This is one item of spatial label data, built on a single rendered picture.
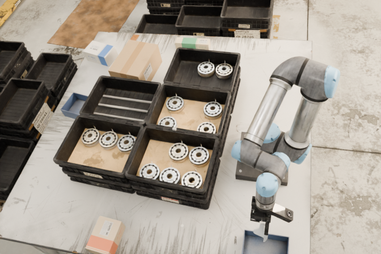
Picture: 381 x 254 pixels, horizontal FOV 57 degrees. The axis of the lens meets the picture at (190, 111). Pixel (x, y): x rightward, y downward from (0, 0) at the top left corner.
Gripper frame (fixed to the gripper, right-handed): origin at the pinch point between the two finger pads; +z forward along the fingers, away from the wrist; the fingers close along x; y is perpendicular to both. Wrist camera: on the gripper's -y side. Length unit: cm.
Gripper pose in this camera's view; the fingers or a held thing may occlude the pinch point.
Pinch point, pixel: (267, 225)
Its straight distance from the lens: 159.3
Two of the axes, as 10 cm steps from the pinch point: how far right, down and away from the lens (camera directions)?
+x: -2.4, 7.3, -6.4
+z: 1.1, 6.7, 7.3
